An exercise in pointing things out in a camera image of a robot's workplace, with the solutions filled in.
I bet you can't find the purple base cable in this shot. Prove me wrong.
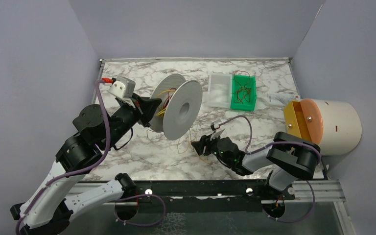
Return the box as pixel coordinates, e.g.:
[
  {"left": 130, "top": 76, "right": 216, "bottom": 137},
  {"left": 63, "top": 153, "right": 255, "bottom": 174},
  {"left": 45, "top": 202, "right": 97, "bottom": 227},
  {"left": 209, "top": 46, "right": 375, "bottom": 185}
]
[
  {"left": 115, "top": 193, "right": 168, "bottom": 228},
  {"left": 261, "top": 180, "right": 316, "bottom": 225}
]

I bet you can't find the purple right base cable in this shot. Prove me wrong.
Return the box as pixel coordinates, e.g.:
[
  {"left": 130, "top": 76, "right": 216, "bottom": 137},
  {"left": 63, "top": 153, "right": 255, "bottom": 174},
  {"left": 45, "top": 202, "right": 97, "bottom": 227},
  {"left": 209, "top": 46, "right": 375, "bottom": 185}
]
[{"left": 261, "top": 180, "right": 316, "bottom": 225}]

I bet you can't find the thin red wire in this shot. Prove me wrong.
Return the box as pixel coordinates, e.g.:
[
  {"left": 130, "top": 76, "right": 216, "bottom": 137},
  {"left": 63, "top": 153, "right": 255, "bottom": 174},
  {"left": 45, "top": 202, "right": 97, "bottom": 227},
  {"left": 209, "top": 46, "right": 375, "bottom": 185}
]
[{"left": 162, "top": 92, "right": 174, "bottom": 109}]

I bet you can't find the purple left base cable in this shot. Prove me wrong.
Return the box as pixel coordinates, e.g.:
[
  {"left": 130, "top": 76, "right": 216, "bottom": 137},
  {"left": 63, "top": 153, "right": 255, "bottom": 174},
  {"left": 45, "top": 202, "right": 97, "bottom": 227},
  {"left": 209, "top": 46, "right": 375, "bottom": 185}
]
[{"left": 115, "top": 193, "right": 168, "bottom": 228}]

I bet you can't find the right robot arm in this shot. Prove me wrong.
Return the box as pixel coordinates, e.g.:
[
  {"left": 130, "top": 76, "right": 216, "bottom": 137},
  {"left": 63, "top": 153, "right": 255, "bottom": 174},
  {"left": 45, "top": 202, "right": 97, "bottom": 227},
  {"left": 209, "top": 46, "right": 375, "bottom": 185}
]
[{"left": 191, "top": 132, "right": 322, "bottom": 192}]

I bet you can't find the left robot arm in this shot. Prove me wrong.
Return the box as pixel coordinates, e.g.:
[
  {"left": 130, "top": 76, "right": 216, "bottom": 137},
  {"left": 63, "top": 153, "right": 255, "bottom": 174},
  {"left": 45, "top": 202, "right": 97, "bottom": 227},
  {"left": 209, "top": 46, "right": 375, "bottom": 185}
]
[{"left": 10, "top": 94, "right": 161, "bottom": 235}]

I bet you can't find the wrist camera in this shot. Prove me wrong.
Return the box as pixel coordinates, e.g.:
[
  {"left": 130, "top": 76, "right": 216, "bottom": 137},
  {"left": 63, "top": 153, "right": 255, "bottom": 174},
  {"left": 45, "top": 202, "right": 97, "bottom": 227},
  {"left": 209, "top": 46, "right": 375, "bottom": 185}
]
[
  {"left": 210, "top": 120, "right": 224, "bottom": 140},
  {"left": 108, "top": 76, "right": 136, "bottom": 99}
]

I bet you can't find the white translucent plastic bin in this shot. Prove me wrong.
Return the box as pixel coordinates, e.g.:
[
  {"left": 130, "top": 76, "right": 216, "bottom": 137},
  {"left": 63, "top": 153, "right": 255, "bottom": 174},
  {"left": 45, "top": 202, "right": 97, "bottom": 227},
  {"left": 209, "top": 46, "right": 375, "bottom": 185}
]
[{"left": 207, "top": 73, "right": 233, "bottom": 109}]

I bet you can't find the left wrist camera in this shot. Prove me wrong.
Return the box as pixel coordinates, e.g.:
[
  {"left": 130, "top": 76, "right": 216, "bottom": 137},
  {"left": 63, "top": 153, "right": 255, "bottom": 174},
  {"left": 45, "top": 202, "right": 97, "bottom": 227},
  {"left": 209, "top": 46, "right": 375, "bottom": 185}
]
[{"left": 108, "top": 76, "right": 136, "bottom": 99}]

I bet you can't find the white and orange cylinder container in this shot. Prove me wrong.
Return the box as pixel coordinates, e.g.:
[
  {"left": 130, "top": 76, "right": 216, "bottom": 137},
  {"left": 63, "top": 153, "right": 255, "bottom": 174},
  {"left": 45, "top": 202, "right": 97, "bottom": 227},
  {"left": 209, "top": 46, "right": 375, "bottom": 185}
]
[{"left": 283, "top": 98, "right": 362, "bottom": 156}]

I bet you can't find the white perforated filament spool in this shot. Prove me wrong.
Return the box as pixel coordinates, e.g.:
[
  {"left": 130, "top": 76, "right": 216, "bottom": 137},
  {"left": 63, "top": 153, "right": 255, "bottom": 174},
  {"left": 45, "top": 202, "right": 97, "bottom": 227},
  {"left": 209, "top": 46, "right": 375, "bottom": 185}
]
[{"left": 150, "top": 73, "right": 203, "bottom": 141}]

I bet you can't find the yellow cable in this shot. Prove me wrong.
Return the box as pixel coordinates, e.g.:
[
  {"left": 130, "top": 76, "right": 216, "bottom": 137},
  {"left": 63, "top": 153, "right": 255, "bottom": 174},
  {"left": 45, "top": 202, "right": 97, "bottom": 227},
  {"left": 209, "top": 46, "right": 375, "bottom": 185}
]
[{"left": 155, "top": 89, "right": 212, "bottom": 165}]

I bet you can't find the black mounting rail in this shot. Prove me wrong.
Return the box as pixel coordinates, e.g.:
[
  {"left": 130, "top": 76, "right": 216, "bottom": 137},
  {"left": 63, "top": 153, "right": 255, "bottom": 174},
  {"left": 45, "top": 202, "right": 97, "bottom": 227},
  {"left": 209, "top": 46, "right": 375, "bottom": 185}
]
[{"left": 103, "top": 176, "right": 296, "bottom": 215}]

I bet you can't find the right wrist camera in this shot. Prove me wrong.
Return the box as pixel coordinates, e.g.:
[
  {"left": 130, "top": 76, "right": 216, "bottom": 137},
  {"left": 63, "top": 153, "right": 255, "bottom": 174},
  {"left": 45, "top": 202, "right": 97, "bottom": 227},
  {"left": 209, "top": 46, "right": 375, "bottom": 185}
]
[{"left": 210, "top": 120, "right": 224, "bottom": 140}]

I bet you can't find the white paper label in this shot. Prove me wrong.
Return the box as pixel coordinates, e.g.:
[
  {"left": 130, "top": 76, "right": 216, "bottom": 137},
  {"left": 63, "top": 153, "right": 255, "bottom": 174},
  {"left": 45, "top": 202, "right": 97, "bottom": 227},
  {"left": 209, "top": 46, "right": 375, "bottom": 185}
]
[{"left": 267, "top": 93, "right": 301, "bottom": 106}]

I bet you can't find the green plastic bin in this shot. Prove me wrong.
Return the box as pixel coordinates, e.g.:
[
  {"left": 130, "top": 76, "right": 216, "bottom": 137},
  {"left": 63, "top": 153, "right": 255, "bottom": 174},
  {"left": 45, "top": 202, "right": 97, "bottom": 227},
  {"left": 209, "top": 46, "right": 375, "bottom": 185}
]
[{"left": 230, "top": 74, "right": 257, "bottom": 111}]

